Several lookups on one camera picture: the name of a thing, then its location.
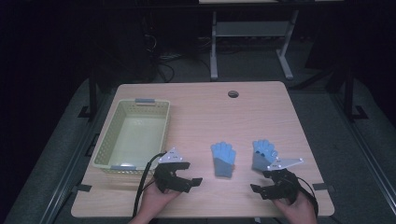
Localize grey metal rail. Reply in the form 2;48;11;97
39;92;106;224
329;92;396;216

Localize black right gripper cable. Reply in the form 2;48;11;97
297;176;319;217

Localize person's left hand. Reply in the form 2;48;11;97
135;178;182;222

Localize black tape strip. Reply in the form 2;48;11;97
312;182;336;191
72;184;93;193

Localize black floor cables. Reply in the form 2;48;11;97
143;31;213;83

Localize white metal table frame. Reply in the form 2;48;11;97
209;8;300;81

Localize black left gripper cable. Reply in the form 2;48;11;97
132;151;168;218

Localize blue and grey knit glove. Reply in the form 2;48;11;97
251;139;279;173
210;141;237;179

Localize person's right hand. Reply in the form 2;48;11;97
273;189;318;223

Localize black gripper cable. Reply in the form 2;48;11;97
132;151;168;218
297;176;319;217

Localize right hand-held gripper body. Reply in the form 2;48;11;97
261;157;302;205

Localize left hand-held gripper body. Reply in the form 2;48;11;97
153;147;194;194

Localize pale yellow plastic basket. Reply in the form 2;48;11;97
92;98;172;175

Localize black upright stand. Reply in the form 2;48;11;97
343;62;369;122
78;68;99;122

